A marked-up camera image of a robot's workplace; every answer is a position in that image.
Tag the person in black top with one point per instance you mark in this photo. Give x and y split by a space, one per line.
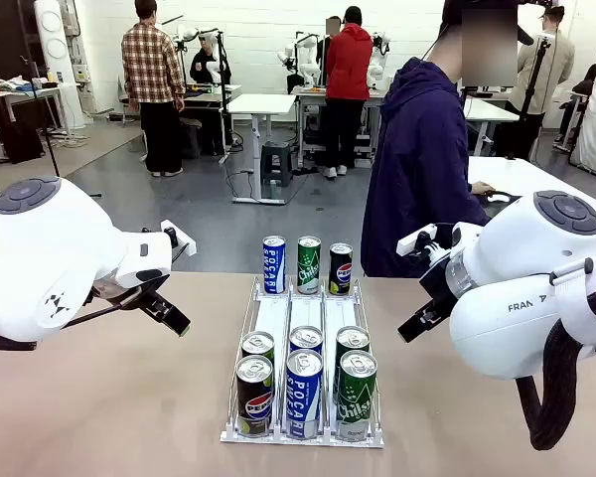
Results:
324 54

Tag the grey plastic stool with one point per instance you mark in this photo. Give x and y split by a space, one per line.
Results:
276 164

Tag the seated person in black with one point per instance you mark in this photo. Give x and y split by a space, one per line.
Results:
201 67

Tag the green Chilsung cider can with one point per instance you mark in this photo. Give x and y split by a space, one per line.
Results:
356 402
352 338
309 268

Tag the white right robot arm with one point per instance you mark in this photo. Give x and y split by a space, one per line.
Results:
526 323

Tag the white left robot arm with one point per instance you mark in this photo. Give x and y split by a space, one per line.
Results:
54 238

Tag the black camera tripod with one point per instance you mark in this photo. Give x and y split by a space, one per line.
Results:
531 94

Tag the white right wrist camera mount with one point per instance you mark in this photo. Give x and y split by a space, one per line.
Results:
417 241

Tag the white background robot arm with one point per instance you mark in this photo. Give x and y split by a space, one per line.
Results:
305 59
189 35
380 64

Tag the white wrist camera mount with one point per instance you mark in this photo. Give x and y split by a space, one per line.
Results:
417 241
184 243

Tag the black bag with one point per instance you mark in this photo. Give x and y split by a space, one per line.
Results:
22 144

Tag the black Pepsi can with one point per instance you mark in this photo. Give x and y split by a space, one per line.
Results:
254 397
258 342
341 273

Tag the person in plaid shirt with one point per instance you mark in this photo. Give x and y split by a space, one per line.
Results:
151 64

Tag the large white table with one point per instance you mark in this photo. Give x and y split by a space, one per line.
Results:
526 174

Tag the white long workbench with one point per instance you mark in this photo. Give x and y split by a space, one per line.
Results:
308 94

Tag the person's right hand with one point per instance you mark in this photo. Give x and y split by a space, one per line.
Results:
482 188

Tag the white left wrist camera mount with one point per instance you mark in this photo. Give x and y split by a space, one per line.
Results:
184 243

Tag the black camera stand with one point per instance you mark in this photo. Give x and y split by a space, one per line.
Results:
224 99

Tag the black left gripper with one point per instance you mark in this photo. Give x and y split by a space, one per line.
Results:
129 296

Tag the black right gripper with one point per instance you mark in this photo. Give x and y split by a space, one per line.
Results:
439 288

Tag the person in red hoodie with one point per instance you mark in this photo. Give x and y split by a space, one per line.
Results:
350 64

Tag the white can dispenser rack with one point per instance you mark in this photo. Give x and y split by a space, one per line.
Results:
273 318

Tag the cluttered white table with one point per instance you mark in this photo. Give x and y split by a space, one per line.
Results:
10 94

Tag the white standing desk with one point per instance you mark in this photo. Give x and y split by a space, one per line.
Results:
260 103

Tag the person in navy hoodie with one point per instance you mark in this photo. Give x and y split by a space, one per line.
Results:
417 174

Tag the tall white air conditioner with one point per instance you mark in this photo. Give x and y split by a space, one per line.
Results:
54 49

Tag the right forearm navy sleeve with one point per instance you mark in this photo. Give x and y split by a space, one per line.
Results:
469 204

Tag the person in beige jacket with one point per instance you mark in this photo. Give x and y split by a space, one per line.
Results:
558 64

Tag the blue Pocari Sweat can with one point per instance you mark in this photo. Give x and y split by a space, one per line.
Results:
305 337
304 397
274 266

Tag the seated person in dark clothes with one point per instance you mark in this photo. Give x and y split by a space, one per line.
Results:
583 89

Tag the thin black tripod stand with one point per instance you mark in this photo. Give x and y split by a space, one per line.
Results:
49 144

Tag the small white table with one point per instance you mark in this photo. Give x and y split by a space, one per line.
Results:
487 111

